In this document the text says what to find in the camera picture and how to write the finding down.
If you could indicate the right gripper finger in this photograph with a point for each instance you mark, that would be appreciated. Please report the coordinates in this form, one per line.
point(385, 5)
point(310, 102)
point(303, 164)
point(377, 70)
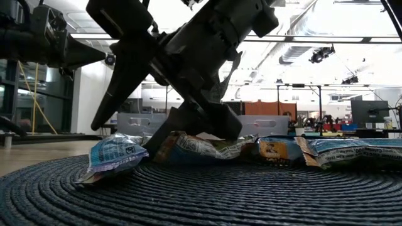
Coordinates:
point(194, 119)
point(125, 69)

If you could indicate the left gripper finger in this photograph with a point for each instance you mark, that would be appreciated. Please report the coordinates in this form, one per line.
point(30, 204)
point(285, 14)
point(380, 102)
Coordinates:
point(81, 56)

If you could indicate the purple yellow granola bar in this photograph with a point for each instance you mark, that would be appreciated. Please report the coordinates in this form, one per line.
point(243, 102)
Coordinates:
point(204, 149)

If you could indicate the green orange-ended granola bar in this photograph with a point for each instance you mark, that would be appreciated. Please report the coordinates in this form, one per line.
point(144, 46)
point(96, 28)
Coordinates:
point(273, 150)

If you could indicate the blue Quaker granola bar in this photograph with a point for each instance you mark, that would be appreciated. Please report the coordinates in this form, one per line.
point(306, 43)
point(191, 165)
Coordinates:
point(116, 153)
point(355, 150)

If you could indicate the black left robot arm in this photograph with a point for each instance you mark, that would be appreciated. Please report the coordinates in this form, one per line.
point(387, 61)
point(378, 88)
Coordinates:
point(19, 47)

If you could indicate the white plant pot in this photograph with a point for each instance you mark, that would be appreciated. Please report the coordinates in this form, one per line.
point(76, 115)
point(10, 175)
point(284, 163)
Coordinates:
point(208, 136)

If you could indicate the black computer monitor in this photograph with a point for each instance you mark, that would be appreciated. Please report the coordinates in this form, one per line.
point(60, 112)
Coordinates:
point(369, 113)
point(132, 105)

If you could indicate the grey plastic bin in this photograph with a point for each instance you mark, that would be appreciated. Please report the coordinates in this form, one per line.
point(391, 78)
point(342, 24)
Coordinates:
point(282, 130)
point(124, 128)

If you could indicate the orange partition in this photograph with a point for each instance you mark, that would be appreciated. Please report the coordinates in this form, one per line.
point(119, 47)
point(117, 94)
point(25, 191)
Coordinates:
point(270, 108)

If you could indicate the round dark woven placemat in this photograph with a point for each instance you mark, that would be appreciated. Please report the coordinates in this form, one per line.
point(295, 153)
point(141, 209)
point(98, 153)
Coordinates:
point(201, 201)

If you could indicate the small potted cactus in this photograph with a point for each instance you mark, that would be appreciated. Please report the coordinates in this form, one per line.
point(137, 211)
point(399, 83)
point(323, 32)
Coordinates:
point(300, 127)

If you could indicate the overhead LED light bar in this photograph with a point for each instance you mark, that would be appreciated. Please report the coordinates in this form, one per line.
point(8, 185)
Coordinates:
point(314, 39)

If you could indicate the black ceiling spotlight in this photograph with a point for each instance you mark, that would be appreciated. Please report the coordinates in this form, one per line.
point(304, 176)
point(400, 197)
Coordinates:
point(320, 55)
point(350, 80)

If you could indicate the black blue-lens camera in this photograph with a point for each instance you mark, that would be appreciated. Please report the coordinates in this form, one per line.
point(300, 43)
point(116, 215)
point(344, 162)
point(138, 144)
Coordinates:
point(110, 59)

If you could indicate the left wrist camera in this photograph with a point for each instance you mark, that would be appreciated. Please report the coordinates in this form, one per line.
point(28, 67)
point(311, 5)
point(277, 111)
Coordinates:
point(51, 22)

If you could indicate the black aluminium table frame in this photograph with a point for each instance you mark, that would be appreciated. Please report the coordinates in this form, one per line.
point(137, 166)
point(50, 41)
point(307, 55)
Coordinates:
point(56, 139)

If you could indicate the silver ventilation duct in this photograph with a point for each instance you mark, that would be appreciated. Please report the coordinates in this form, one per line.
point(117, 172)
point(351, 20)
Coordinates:
point(295, 53)

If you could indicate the black background rig frame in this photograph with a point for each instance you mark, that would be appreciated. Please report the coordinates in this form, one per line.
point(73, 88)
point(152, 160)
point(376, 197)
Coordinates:
point(320, 110)

